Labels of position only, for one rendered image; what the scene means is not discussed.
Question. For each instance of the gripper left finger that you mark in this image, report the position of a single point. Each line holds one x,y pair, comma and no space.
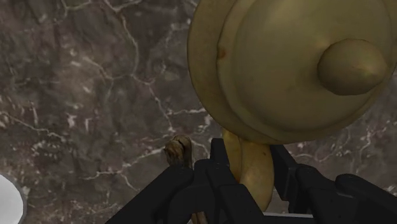
226,198

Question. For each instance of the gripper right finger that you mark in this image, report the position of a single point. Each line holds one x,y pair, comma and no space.
328,198

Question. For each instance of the yellow banana with brown stem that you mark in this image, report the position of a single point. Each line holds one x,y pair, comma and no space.
256,173

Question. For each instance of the yellow round lidded pot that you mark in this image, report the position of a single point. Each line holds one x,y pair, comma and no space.
279,77

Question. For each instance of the white round plate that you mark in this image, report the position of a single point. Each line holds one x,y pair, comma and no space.
9,201

